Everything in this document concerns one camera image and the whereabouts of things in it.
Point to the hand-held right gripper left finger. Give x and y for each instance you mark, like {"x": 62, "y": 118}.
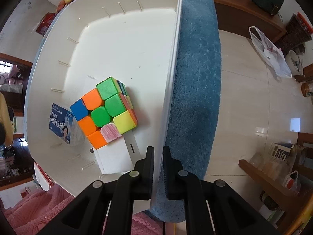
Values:
{"x": 146, "y": 167}

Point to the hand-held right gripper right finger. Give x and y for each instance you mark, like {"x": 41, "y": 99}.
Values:
{"x": 171, "y": 170}

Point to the white handheld device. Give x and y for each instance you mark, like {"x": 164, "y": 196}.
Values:
{"x": 112, "y": 158}

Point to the colourful puzzle cube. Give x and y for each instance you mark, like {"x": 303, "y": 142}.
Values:
{"x": 102, "y": 115}

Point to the blue tissue packet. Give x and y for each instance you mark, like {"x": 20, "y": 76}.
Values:
{"x": 61, "y": 122}

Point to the white plastic tray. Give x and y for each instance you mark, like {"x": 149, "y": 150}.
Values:
{"x": 110, "y": 41}

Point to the blue fleece blanket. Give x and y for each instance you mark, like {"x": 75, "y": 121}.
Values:
{"x": 195, "y": 78}

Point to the white flat box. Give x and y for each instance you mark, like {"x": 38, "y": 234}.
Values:
{"x": 44, "y": 177}

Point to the wooden low shelf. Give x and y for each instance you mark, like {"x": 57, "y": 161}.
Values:
{"x": 273, "y": 181}

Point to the white carton with circles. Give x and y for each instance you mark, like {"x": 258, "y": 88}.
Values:
{"x": 281, "y": 151}

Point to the plastic bag with red print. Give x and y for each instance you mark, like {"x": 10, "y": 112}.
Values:
{"x": 291, "y": 183}

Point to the pink fleece clothing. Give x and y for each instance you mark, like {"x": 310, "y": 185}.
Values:
{"x": 31, "y": 210}

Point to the white plastic bag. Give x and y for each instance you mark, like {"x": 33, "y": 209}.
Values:
{"x": 271, "y": 51}

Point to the amber jar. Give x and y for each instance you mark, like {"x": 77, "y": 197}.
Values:
{"x": 307, "y": 89}

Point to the white bucket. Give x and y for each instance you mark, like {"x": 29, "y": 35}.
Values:
{"x": 294, "y": 63}

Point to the wooden TV cabinet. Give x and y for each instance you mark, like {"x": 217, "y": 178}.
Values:
{"x": 234, "y": 12}

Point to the red tissue box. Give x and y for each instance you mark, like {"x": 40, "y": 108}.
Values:
{"x": 45, "y": 24}

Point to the dark wicker basket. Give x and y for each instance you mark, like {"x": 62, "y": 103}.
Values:
{"x": 293, "y": 36}

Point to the bowl of fruit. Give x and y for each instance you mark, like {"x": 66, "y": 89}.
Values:
{"x": 66, "y": 1}

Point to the red lid jar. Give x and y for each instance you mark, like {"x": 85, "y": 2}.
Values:
{"x": 305, "y": 22}

